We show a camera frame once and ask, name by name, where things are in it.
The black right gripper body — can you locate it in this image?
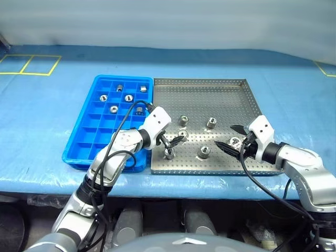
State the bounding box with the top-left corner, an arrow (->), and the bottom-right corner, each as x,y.
239,132 -> 260,160

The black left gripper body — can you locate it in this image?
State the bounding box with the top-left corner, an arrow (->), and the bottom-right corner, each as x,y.
156,129 -> 169,147

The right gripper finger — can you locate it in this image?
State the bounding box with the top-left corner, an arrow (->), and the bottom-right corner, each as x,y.
229,124 -> 247,135
214,141 -> 242,160

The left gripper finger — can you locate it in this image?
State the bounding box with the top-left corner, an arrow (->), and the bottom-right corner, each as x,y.
160,135 -> 174,155
169,135 -> 185,147

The blue compartment tray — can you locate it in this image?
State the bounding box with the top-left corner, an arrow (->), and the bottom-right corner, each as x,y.
61,75 -> 154,173

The perforated metal tray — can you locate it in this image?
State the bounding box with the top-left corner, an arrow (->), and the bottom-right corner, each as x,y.
150,77 -> 283,176

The clear plastic bag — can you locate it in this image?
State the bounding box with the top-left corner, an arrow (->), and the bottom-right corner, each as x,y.
246,222 -> 279,250
26,195 -> 68,210

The dark grey rounded shape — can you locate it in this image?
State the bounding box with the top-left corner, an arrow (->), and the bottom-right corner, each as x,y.
112,207 -> 144,249

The grey robot torso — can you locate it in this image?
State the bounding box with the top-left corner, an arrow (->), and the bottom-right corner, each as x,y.
104,232 -> 237,252

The blue plastic table cover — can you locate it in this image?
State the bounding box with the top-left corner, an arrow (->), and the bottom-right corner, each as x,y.
0,44 -> 336,202

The black round disc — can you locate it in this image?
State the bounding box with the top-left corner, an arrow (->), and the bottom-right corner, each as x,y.
0,204 -> 26,252

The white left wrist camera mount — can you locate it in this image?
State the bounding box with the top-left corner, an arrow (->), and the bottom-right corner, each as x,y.
141,106 -> 173,151

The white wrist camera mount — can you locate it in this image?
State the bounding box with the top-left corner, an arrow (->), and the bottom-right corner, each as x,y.
141,106 -> 173,151
248,114 -> 275,162

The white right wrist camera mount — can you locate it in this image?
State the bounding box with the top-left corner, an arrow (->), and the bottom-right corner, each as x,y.
248,114 -> 275,162

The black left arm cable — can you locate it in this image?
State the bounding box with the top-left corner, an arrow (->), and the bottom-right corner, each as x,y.
78,100 -> 155,252

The grey metal frame post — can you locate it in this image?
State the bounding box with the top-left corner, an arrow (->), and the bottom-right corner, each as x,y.
0,33 -> 12,52

